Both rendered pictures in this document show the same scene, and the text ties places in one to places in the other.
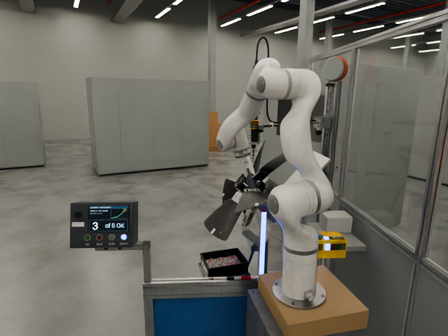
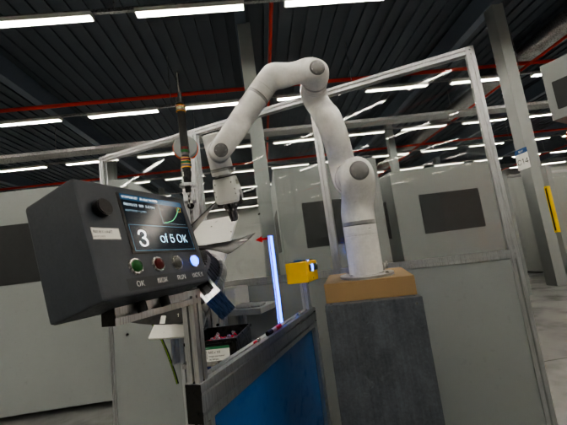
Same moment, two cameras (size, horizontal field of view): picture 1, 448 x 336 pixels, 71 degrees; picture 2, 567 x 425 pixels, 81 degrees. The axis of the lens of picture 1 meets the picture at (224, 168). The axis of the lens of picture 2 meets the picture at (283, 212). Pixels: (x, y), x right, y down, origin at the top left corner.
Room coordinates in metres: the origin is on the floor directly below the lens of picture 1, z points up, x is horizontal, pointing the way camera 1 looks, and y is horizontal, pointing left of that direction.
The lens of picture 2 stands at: (0.77, 0.95, 1.10)
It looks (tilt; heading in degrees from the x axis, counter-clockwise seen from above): 8 degrees up; 294
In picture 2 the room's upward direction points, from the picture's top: 7 degrees counter-clockwise
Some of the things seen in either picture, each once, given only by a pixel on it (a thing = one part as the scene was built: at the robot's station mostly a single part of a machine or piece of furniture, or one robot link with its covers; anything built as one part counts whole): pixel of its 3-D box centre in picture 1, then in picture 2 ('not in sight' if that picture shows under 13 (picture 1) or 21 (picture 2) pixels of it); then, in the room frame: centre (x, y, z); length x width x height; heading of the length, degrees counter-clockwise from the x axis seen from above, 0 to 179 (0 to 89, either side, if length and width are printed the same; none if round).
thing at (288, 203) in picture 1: (294, 217); (356, 191); (1.00, -0.24, 1.30); 0.19 x 0.12 x 0.24; 115
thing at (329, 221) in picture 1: (334, 220); (230, 297); (1.91, -0.73, 0.92); 0.17 x 0.16 x 0.11; 94
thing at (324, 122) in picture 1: (322, 122); (190, 196); (2.07, -0.65, 1.54); 0.10 x 0.07 x 0.08; 129
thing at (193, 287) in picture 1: (240, 286); (275, 343); (1.32, -0.08, 0.82); 0.90 x 0.04 x 0.08; 94
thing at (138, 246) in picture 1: (123, 245); (159, 304); (1.28, 0.45, 1.04); 0.24 x 0.03 x 0.03; 94
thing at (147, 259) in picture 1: (147, 262); (194, 334); (1.29, 0.34, 0.96); 0.03 x 0.03 x 0.20; 4
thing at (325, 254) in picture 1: (325, 245); (302, 272); (1.34, -0.48, 1.02); 0.16 x 0.10 x 0.11; 94
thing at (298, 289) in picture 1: (299, 270); (363, 250); (1.01, -0.28, 1.09); 0.19 x 0.19 x 0.18
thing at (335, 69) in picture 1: (335, 69); (185, 147); (2.13, -0.72, 1.88); 0.17 x 0.15 x 0.16; 4
